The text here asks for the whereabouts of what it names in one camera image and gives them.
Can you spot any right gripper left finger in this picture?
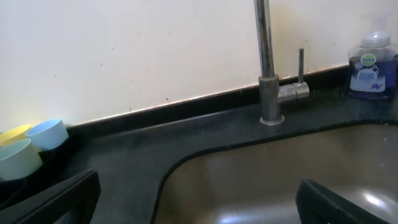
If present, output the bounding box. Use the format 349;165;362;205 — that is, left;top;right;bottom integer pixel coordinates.
0;169;102;224

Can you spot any steel tap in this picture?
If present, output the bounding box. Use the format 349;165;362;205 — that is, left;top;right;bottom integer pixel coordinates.
253;0;311;126

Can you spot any blue soap bottle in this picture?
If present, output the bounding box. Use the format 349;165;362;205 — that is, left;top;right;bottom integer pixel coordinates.
346;14;398;100

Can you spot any green cup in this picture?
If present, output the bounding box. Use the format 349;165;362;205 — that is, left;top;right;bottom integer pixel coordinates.
0;138;44;182

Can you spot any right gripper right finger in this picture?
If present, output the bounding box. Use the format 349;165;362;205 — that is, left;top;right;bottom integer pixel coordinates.
295;179;392;224

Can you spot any black tray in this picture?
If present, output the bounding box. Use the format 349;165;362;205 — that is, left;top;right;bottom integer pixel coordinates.
0;136;78;209

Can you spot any blue cup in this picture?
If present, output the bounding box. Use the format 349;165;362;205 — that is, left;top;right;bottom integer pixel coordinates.
24;119;70;152

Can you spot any steel sink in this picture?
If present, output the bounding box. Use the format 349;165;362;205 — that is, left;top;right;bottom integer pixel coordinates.
152;119;398;224

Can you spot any yellow cup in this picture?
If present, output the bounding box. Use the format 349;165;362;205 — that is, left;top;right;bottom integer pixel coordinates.
0;124;41;153

